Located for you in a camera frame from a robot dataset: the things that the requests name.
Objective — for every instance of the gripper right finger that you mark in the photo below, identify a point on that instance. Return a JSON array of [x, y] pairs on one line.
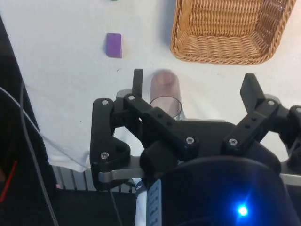
[[252, 122]]

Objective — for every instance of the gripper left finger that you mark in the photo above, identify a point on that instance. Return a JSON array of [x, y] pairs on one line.
[[164, 127]]

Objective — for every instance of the purple triangular block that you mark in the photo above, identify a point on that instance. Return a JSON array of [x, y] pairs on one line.
[[114, 46]]

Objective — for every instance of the wicker basket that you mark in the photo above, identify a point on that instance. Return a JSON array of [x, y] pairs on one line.
[[225, 44]]

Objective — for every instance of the see-through pink cup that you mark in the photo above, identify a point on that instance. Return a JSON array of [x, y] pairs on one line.
[[165, 94]]

